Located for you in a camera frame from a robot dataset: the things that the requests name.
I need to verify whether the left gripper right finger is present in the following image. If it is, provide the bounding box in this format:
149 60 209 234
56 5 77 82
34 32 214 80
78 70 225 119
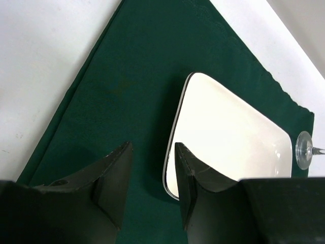
175 143 324 243

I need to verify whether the white rectangular plate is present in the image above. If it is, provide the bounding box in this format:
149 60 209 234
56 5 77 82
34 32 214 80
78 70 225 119
162 73 293 199

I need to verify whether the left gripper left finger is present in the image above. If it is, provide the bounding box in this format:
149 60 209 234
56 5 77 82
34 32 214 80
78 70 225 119
1 142 133 243

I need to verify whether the dark green cloth napkin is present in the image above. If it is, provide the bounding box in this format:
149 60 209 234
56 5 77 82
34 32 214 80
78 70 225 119
18 1 314 243

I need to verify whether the clear wine glass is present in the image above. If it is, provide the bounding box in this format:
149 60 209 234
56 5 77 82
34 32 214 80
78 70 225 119
295 131 324 170

